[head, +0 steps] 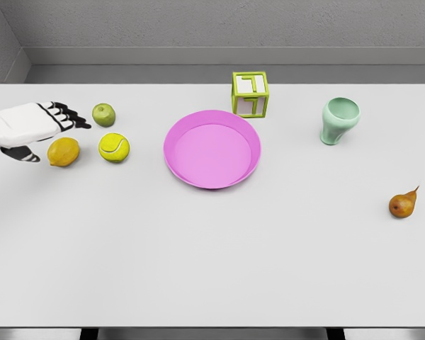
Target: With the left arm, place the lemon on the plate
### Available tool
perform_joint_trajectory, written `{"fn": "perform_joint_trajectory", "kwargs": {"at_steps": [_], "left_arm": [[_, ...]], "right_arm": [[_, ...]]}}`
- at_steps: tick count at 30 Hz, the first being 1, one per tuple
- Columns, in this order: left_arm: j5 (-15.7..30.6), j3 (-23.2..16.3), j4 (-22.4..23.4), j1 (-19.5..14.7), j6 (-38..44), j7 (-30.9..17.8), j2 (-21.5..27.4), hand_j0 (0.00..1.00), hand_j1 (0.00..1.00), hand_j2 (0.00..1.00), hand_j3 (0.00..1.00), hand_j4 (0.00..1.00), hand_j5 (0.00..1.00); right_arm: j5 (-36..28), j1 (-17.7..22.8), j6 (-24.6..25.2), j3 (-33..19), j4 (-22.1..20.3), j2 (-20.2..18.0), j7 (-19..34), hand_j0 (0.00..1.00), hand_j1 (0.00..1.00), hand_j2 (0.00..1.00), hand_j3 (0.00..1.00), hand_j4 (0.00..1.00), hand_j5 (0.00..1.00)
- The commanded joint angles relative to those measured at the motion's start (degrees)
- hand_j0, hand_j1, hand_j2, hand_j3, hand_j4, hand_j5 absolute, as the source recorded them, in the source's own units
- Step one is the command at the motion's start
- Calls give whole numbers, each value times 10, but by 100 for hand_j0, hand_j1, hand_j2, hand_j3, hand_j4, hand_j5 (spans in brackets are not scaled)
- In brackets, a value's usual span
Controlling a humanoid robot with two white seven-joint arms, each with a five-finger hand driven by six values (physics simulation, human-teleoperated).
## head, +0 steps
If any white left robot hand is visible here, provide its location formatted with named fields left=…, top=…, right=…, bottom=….
left=0, top=101, right=92, bottom=164

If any yellow lemon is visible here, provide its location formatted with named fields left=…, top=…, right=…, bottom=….
left=47, top=137, right=81, bottom=168

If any pink round plate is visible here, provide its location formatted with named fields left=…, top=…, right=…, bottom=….
left=163, top=109, right=262, bottom=191

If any green lime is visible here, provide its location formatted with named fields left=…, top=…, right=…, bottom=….
left=91, top=103, right=116, bottom=128

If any yellow tennis ball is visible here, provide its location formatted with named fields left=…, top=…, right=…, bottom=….
left=98, top=132, right=131, bottom=164

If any green and white letter cube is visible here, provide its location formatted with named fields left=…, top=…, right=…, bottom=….
left=232, top=71, right=271, bottom=119

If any mint green cup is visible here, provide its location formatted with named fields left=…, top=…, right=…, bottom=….
left=319, top=97, right=361, bottom=146

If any brown pear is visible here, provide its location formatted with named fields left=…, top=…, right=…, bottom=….
left=388, top=185, right=421, bottom=219

